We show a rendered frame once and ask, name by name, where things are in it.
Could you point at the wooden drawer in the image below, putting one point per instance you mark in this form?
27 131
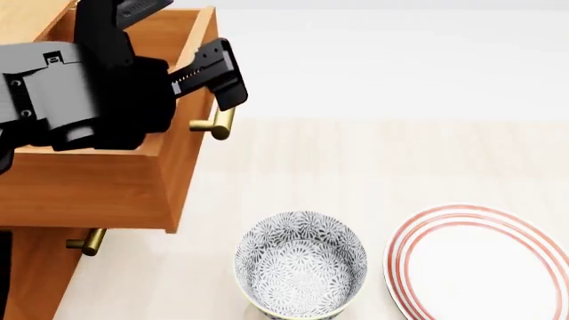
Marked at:
89 193

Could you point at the white plate with red rings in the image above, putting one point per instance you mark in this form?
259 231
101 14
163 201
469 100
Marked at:
480 270

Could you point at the wooden cabinet body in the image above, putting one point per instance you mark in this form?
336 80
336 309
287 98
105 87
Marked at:
40 283

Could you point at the black white patterned bowl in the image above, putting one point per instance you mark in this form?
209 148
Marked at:
300 266

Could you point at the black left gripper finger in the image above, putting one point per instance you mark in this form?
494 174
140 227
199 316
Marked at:
102 30
222 73

